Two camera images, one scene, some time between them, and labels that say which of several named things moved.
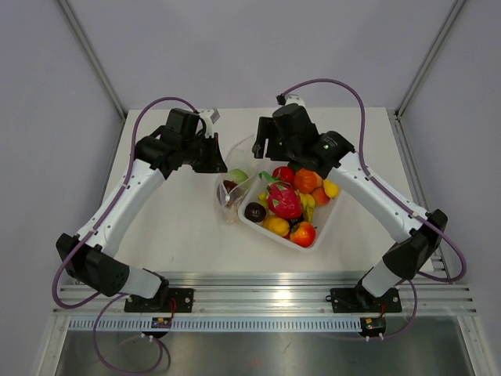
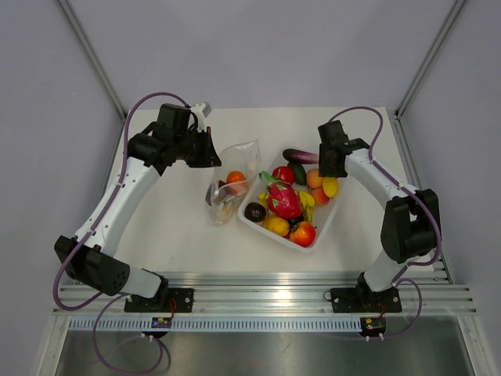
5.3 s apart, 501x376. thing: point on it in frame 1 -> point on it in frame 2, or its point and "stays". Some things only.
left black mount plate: [176, 300] stays
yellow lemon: [277, 225] stays
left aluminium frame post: [93, 56] stays
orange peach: [319, 196] stays
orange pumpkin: [306, 180] -> [234, 176]
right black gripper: [268, 129] -> [323, 170]
